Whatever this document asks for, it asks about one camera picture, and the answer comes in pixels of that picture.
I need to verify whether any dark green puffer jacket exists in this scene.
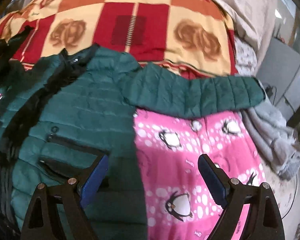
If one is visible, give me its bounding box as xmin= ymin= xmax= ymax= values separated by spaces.
xmin=0 ymin=44 xmax=265 ymax=239

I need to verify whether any pink penguin print quilt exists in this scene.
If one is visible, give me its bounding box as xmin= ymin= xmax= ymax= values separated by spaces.
xmin=0 ymin=93 xmax=267 ymax=240

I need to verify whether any grey fleece garment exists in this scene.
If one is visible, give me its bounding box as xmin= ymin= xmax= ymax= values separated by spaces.
xmin=240 ymin=98 xmax=300 ymax=181

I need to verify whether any grey metal cabinet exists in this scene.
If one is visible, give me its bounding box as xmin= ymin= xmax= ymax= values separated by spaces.
xmin=256 ymin=38 xmax=300 ymax=120

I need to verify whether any red orange rose blanket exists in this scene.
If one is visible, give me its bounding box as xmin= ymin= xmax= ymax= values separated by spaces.
xmin=0 ymin=0 xmax=236 ymax=79

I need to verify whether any beige curtain fabric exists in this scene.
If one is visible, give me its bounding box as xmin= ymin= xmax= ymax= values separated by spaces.
xmin=213 ymin=0 xmax=277 ymax=76

